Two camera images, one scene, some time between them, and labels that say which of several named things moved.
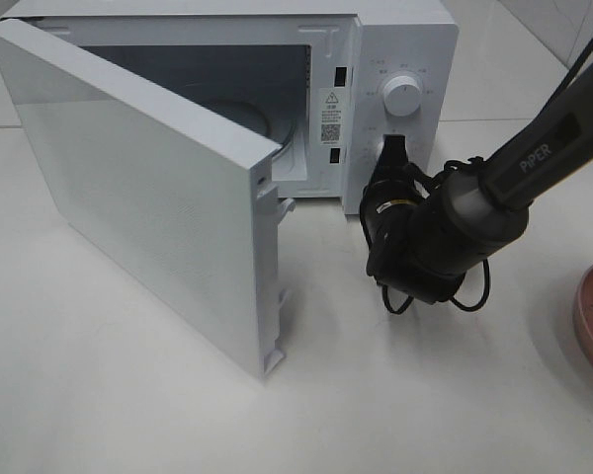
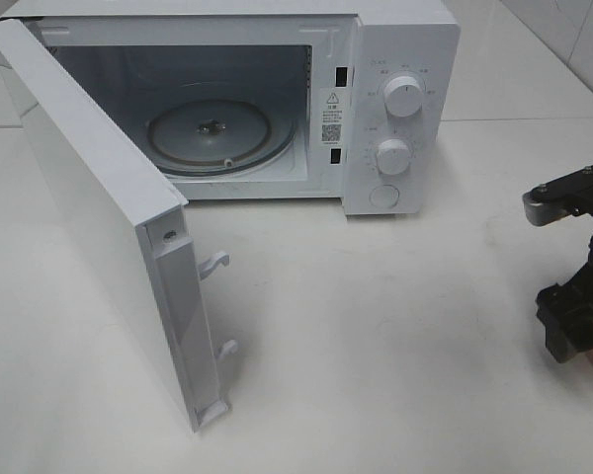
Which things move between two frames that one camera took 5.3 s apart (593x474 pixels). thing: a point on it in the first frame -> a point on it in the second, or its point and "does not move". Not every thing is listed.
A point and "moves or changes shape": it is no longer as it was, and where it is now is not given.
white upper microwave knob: (402, 96) does not move
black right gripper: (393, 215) -> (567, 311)
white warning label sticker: (331, 116) does not move
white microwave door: (184, 205) moves or changes shape
